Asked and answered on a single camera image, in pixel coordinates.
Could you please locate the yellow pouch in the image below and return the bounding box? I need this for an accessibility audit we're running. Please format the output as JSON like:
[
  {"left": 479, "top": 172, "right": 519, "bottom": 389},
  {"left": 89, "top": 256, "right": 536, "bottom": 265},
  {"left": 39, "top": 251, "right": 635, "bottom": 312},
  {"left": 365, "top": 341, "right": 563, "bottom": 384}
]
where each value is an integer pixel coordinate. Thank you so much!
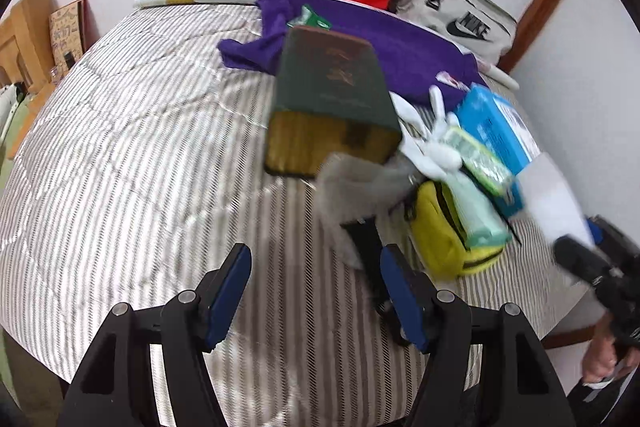
[{"left": 410, "top": 179, "right": 508, "bottom": 280}]

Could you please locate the printed cardboard box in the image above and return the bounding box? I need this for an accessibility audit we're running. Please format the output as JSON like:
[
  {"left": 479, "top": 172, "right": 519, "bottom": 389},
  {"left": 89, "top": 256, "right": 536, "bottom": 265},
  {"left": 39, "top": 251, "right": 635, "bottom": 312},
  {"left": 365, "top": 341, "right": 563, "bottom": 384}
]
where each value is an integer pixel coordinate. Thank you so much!
[{"left": 48, "top": 0, "right": 88, "bottom": 72}]

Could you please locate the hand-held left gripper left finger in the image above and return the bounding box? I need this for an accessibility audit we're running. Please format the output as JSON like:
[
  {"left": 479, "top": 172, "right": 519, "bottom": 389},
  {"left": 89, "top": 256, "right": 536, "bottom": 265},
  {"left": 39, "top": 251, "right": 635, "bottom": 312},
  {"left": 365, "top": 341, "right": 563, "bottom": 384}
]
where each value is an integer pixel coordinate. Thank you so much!
[{"left": 59, "top": 243, "right": 252, "bottom": 427}]

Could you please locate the person's right hand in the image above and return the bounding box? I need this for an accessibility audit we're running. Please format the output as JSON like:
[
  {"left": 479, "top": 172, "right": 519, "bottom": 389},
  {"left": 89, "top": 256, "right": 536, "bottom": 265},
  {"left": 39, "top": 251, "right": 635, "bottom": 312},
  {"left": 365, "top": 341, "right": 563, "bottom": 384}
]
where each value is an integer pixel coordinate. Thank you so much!
[{"left": 581, "top": 311, "right": 632, "bottom": 387}]

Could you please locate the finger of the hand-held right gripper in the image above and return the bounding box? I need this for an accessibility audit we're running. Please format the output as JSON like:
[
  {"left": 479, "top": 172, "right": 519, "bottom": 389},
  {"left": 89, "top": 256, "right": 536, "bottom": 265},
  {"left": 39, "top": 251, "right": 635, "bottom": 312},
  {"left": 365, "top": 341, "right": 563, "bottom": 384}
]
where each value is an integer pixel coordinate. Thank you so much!
[
  {"left": 554, "top": 234, "right": 618, "bottom": 288},
  {"left": 586, "top": 216, "right": 640, "bottom": 265}
]

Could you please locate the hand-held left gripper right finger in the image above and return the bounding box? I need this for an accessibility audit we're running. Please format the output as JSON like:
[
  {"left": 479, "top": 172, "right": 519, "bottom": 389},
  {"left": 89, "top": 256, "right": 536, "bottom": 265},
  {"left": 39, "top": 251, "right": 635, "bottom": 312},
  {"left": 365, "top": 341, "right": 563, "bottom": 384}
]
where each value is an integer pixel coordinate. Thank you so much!
[{"left": 379, "top": 244, "right": 569, "bottom": 427}]

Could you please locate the wooden headboard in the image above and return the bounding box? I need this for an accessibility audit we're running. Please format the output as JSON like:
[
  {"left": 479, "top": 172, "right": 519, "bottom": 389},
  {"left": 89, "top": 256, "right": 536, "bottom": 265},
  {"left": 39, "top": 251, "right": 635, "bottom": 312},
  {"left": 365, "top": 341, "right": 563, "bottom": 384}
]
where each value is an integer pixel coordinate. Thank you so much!
[{"left": 0, "top": 0, "right": 56, "bottom": 108}]

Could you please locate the white glove with green cuff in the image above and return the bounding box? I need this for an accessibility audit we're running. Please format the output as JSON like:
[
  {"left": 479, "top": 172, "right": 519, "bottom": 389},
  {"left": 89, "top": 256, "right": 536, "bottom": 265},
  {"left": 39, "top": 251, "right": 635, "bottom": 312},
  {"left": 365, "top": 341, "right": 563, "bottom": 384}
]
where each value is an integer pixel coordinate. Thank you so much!
[{"left": 390, "top": 86, "right": 513, "bottom": 248}]

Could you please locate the grey translucent pouch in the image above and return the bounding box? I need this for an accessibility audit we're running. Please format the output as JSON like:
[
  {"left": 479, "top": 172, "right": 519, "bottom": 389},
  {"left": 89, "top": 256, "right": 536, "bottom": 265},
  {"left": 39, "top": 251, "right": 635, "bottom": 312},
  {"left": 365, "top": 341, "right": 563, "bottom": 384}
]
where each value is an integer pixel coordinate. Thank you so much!
[{"left": 315, "top": 152, "right": 416, "bottom": 270}]

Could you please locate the black watch strap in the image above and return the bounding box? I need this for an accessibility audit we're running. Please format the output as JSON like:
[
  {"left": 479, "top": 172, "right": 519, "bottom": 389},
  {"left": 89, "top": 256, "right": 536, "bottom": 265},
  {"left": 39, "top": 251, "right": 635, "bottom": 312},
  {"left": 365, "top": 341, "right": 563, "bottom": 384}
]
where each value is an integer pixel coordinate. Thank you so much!
[{"left": 342, "top": 217, "right": 408, "bottom": 347}]

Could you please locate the light green tissue packet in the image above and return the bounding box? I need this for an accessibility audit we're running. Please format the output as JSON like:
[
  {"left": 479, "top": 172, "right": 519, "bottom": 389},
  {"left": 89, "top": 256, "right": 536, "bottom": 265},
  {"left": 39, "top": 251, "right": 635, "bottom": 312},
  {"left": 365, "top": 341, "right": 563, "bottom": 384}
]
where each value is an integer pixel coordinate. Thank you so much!
[{"left": 442, "top": 126, "right": 516, "bottom": 196}]

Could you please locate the striped bed sheet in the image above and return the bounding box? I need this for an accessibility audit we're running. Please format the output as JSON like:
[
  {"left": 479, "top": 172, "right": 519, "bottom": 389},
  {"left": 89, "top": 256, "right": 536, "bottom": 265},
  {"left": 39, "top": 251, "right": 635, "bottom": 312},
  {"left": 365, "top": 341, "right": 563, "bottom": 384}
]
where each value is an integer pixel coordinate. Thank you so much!
[{"left": 0, "top": 2, "right": 601, "bottom": 427}]

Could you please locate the blue cardboard box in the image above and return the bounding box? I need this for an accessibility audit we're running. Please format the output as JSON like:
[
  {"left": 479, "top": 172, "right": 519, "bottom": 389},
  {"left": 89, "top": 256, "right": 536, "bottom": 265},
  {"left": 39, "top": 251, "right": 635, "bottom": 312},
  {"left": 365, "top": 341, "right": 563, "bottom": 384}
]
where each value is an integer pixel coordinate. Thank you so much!
[{"left": 456, "top": 83, "right": 543, "bottom": 212}]

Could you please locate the small green packet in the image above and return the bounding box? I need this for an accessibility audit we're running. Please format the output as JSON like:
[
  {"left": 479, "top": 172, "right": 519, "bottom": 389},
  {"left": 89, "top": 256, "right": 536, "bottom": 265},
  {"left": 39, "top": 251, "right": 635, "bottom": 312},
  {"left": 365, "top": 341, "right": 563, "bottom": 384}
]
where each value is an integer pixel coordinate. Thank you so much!
[{"left": 287, "top": 4, "right": 333, "bottom": 30}]

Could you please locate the beige sports bag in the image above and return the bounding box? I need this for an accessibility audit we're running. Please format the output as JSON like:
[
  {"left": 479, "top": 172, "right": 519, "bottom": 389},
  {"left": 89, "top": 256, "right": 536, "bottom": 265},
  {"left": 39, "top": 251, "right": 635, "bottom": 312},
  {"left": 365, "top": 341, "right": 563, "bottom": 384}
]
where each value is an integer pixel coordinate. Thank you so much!
[{"left": 389, "top": 0, "right": 518, "bottom": 68}]

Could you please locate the purple cloth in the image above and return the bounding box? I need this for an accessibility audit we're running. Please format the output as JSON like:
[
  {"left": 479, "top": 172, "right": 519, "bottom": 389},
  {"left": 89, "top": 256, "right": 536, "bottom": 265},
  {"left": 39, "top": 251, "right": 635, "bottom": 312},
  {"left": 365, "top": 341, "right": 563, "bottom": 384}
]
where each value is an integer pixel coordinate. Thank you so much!
[{"left": 218, "top": 0, "right": 488, "bottom": 108}]

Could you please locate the person's right forearm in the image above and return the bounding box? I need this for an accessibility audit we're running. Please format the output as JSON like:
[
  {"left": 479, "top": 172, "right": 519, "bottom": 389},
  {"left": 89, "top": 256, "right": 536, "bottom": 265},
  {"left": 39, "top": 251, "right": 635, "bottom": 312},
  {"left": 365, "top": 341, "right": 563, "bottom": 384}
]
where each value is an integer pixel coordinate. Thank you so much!
[{"left": 565, "top": 374, "right": 640, "bottom": 427}]

